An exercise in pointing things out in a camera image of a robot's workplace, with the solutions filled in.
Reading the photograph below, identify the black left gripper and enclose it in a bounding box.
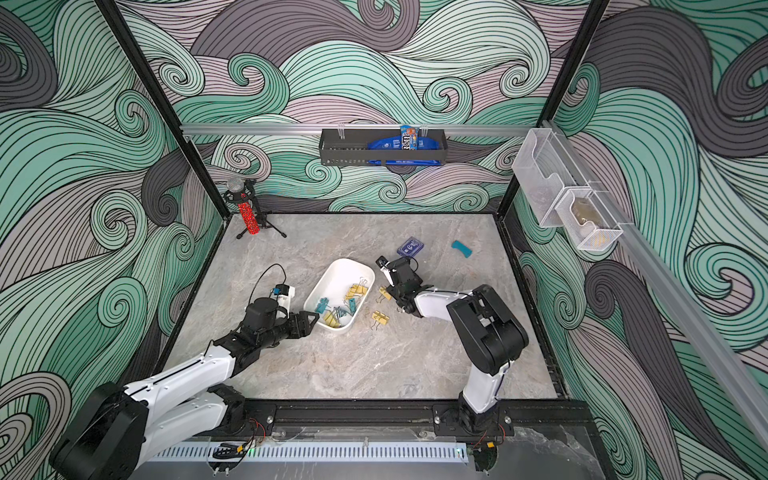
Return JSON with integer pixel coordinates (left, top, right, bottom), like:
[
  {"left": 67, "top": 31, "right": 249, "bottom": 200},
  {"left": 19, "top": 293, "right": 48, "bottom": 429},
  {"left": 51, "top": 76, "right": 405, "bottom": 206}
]
[{"left": 257, "top": 311, "right": 320, "bottom": 351}]

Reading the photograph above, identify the yellow binder clip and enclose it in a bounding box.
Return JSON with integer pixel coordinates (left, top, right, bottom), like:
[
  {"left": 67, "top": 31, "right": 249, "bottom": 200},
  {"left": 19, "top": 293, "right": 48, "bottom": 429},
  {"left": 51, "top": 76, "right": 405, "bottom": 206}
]
[
  {"left": 323, "top": 312, "right": 341, "bottom": 328},
  {"left": 371, "top": 311, "right": 390, "bottom": 329},
  {"left": 344, "top": 278, "right": 369, "bottom": 301},
  {"left": 376, "top": 286, "right": 392, "bottom": 303}
]

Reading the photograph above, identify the white plastic storage box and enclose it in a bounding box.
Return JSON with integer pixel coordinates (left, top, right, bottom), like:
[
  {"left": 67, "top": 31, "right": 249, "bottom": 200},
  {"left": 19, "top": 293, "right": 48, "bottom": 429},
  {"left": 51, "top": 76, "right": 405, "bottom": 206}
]
[{"left": 304, "top": 258, "right": 375, "bottom": 334}]

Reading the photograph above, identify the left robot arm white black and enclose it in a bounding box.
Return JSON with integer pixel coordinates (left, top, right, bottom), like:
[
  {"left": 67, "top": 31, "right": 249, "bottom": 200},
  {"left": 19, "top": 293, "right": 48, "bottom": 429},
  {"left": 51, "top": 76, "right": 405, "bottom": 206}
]
[{"left": 49, "top": 296, "right": 320, "bottom": 479}]

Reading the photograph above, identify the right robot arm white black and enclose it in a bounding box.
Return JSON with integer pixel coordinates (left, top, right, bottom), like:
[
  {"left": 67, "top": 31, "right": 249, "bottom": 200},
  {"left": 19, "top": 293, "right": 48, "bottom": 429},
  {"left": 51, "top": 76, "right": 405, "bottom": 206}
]
[{"left": 376, "top": 256, "right": 529, "bottom": 431}]

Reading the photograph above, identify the teal binder clip left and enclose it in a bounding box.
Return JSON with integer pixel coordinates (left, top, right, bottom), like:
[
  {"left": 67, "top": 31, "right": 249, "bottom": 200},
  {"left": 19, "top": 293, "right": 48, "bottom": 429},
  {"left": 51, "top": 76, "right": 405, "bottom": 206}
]
[{"left": 315, "top": 297, "right": 329, "bottom": 314}]

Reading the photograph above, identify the blue playing card box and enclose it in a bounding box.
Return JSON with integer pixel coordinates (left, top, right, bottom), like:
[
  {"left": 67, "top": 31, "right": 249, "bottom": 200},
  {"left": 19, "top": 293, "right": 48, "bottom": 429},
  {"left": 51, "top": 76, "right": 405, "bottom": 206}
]
[{"left": 397, "top": 236, "right": 424, "bottom": 258}]

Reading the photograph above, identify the teal tape dispenser piece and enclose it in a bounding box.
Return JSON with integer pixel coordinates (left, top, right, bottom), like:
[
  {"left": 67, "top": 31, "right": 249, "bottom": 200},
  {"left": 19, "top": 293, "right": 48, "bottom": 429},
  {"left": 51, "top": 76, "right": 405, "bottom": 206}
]
[{"left": 451, "top": 240, "right": 473, "bottom": 258}]

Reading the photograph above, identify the black microphone tripod stand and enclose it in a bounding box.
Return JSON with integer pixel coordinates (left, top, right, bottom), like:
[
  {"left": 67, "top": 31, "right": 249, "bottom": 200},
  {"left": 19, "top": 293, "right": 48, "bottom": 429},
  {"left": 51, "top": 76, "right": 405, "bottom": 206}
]
[{"left": 223, "top": 177, "right": 287, "bottom": 239}]

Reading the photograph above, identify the blue package in basket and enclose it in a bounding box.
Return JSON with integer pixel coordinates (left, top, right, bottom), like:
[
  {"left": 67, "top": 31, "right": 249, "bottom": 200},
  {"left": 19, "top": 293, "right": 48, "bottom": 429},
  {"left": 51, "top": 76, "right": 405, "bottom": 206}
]
[{"left": 367, "top": 126, "right": 441, "bottom": 166}]

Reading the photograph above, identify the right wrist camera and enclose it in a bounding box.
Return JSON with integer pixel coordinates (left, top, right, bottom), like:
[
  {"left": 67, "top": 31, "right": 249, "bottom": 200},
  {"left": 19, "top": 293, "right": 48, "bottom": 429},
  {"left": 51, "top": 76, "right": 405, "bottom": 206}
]
[{"left": 376, "top": 256, "right": 389, "bottom": 271}]

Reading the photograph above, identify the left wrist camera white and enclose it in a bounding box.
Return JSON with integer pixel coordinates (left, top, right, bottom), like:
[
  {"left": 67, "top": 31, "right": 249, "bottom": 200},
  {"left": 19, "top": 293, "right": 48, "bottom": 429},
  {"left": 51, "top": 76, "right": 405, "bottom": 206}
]
[{"left": 272, "top": 283, "right": 295, "bottom": 316}]

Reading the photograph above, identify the black wall basket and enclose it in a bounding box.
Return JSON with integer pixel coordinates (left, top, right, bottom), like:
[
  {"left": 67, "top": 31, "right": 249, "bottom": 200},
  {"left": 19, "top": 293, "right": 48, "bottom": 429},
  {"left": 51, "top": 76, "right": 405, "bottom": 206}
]
[{"left": 319, "top": 128, "right": 448, "bottom": 167}]

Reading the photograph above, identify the white slotted cable duct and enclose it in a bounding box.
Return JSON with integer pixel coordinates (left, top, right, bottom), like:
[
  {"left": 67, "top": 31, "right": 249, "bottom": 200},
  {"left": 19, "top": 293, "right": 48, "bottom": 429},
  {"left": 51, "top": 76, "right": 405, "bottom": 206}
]
[{"left": 151, "top": 440, "right": 469, "bottom": 464}]

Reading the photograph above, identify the clear plastic wall bin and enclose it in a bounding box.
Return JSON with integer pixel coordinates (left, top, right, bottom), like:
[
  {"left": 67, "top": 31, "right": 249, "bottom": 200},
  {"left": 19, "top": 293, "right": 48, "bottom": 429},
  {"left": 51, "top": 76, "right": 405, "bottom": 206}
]
[{"left": 513, "top": 128, "right": 622, "bottom": 254}]

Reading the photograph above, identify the aluminium rail back wall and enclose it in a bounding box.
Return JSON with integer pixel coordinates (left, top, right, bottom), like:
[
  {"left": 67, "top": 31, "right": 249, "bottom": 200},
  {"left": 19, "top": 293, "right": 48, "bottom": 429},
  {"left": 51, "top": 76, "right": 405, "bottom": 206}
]
[{"left": 180, "top": 122, "right": 533, "bottom": 138}]

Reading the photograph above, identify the aluminium rail wall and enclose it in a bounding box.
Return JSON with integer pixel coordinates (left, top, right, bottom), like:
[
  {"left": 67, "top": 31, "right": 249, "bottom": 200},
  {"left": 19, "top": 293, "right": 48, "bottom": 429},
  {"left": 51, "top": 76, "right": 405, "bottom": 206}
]
[
  {"left": 542, "top": 120, "right": 767, "bottom": 447},
  {"left": 180, "top": 122, "right": 533, "bottom": 138}
]

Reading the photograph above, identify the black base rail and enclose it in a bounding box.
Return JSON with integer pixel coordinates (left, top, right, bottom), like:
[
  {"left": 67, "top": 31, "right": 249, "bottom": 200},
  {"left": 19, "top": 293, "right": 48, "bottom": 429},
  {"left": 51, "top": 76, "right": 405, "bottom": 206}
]
[{"left": 211, "top": 399, "right": 597, "bottom": 441}]

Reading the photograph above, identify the black vertical frame post right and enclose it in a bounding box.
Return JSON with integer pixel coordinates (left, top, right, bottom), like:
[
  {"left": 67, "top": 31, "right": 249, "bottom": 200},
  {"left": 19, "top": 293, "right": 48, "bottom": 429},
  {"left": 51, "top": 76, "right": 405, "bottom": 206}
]
[{"left": 496, "top": 0, "right": 610, "bottom": 214}]

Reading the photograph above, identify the black vertical frame post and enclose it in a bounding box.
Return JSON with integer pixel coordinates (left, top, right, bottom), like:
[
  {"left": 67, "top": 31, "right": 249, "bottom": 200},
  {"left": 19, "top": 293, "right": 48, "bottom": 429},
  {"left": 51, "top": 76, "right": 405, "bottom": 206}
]
[
  {"left": 95, "top": 0, "right": 232, "bottom": 220},
  {"left": 496, "top": 0, "right": 610, "bottom": 214}
]

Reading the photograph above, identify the aluminium rail right wall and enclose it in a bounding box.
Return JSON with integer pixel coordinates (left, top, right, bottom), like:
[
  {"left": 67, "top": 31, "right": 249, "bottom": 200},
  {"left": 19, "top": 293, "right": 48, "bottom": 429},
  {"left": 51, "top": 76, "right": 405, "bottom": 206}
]
[{"left": 542, "top": 120, "right": 767, "bottom": 447}]

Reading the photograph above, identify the black vertical frame post left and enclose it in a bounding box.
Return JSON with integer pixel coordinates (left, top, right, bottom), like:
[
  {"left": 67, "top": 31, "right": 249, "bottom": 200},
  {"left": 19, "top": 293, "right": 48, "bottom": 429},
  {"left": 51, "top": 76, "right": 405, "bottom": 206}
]
[{"left": 95, "top": 0, "right": 232, "bottom": 220}]

